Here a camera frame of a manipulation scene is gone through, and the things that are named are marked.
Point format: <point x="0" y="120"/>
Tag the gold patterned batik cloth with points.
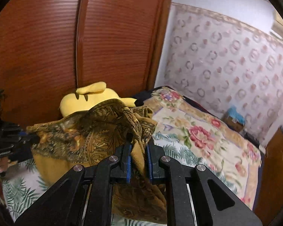
<point x="87" y="137"/>

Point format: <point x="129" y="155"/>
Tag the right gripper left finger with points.
<point x="124" y="165"/>

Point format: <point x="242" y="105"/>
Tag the wooden side cabinet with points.
<point x="269" y="198"/>

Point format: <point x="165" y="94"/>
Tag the patterned wall fabric panel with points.
<point x="221" y="63"/>

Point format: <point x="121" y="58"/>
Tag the brown wooden wardrobe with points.
<point x="48" y="48"/>

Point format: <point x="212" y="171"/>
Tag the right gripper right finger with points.
<point x="154" y="172"/>

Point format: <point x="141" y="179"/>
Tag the person's left hand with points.
<point x="5" y="164"/>

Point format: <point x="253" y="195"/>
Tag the blue item at headboard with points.
<point x="233" y="119"/>

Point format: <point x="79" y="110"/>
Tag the floral bed quilt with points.
<point x="174" y="112"/>

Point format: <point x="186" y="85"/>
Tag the yellow Pikachu plush toy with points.
<point x="85" y="98"/>

